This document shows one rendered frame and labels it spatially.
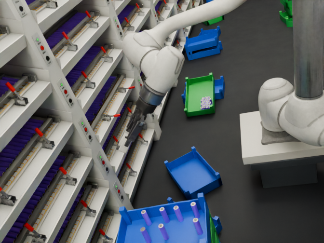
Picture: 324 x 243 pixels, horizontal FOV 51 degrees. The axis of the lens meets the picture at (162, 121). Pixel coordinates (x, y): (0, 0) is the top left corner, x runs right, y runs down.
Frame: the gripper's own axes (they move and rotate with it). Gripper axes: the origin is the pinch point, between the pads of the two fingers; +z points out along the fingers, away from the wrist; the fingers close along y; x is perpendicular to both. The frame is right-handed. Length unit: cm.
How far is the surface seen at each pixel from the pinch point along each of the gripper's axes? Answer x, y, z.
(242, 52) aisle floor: -104, 165, -34
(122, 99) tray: -4, 55, 6
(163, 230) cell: -14.0, -36.8, 4.8
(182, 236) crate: -20.9, -37.0, 4.5
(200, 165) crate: -59, 40, 19
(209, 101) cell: -66, 91, -3
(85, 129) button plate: 13.7, 15.0, 9.1
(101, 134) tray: 4.0, 27.0, 15.2
